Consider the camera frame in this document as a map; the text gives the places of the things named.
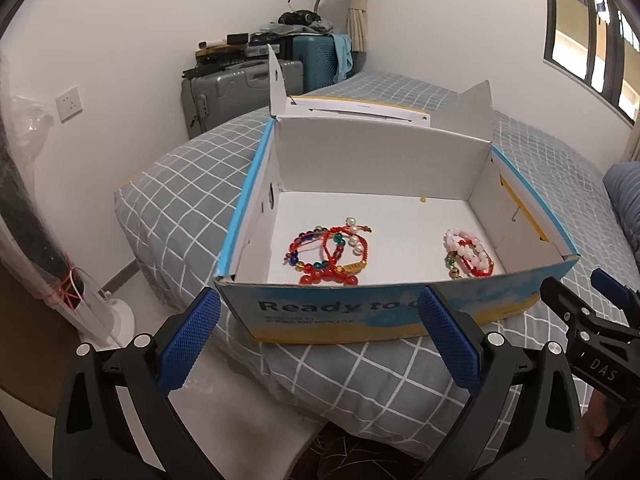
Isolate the red cord bracelet wooden tube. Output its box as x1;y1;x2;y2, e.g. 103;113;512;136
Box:
452;238;495;278

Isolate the brown wooden bead bracelet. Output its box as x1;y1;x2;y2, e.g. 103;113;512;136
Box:
444;251;467;281

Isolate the pink white bead bracelet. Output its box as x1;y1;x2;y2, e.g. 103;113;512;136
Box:
444;226;494;271

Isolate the red cord bracelet gold plate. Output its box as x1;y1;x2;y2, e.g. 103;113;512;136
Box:
321;224;372;275

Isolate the multicolour glass bead bracelet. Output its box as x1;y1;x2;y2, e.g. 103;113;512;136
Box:
283;227;352;272

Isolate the red bead bracelet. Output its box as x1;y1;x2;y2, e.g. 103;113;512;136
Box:
297;266;360;287

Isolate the person's right hand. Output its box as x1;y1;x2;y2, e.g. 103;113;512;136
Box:
582;390;626;466

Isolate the white standing fan base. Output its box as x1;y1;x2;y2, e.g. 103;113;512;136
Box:
60;266;136;350

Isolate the blue striped rolled duvet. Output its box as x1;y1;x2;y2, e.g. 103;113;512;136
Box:
603;162;640;248

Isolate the blue yellow cardboard shoe box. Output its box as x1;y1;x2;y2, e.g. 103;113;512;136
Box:
215;60;579;344

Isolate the plastic wrapped fan pole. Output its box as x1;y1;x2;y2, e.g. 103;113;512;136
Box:
1;58;82;311

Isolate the dark framed window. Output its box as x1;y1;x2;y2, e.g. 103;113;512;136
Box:
544;0;639;122

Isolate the grey hard suitcase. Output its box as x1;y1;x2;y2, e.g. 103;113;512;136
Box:
179;58;305;140

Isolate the light blue towel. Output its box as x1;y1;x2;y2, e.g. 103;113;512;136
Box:
332;34;352;84

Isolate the teal suitcase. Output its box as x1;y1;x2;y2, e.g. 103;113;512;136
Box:
293;34;357;93

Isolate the left beige curtain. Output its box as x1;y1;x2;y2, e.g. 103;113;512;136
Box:
346;0;369;52

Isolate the white wall socket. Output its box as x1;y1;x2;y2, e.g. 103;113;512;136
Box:
55;86;82;124

